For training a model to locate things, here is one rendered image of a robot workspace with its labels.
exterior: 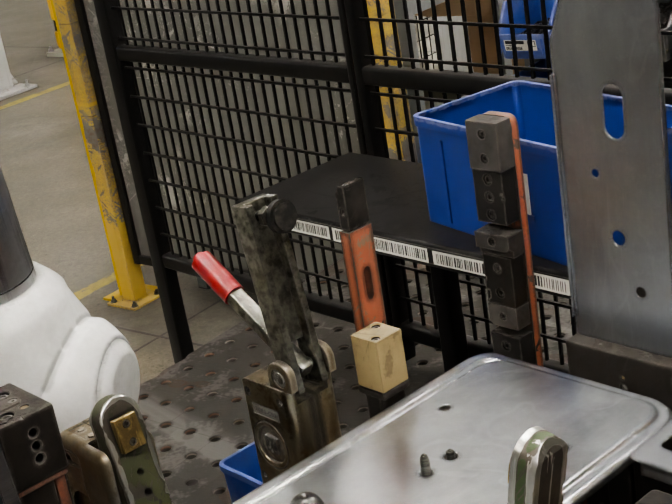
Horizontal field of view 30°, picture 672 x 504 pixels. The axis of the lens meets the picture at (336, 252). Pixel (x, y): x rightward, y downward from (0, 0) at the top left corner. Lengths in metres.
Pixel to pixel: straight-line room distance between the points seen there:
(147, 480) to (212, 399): 0.87
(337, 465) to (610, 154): 0.36
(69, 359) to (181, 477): 0.43
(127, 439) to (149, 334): 2.95
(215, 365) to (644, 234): 1.00
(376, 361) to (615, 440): 0.22
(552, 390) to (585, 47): 0.30
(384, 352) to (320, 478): 0.14
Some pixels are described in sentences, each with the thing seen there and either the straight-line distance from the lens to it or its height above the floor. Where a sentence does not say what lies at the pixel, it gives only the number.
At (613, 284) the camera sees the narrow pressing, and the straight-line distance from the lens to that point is 1.19.
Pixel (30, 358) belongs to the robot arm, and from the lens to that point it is 1.32.
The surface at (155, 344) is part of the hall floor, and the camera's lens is 3.88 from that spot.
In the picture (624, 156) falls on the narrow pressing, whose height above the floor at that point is 1.19.
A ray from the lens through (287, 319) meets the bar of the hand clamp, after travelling 1.09.
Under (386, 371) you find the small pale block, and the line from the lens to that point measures 1.14.
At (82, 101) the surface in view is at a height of 0.70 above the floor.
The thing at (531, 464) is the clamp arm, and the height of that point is 1.11.
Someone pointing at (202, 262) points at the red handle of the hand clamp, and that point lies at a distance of 1.16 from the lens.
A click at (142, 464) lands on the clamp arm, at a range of 1.03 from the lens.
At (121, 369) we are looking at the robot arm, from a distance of 1.36.
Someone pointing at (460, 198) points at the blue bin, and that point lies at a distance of 1.43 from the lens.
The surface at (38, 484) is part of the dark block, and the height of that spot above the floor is 1.06.
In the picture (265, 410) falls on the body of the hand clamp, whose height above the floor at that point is 1.02.
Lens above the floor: 1.54
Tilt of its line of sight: 21 degrees down
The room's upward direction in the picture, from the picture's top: 9 degrees counter-clockwise
